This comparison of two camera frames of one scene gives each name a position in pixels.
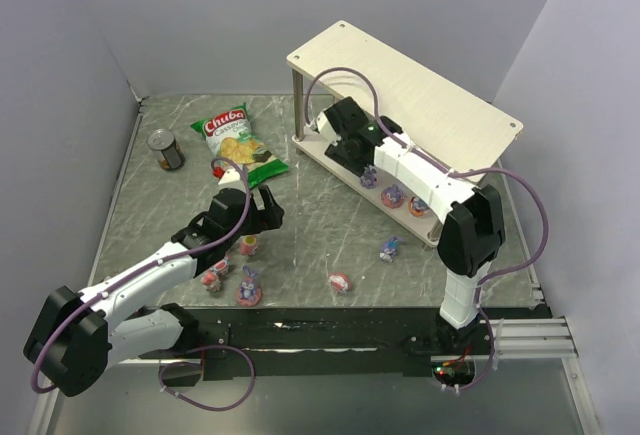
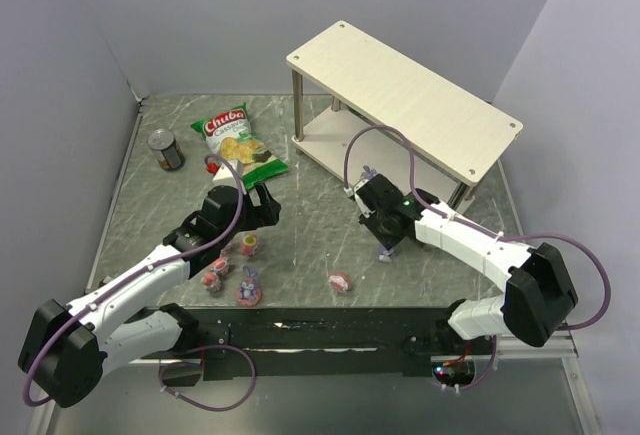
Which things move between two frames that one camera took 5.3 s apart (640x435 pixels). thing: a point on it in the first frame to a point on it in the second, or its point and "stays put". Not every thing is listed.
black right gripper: (341, 136) to (382, 234)
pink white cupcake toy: (340, 282) stays put
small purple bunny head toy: (369, 179) stays put
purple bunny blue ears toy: (389, 249) stays put
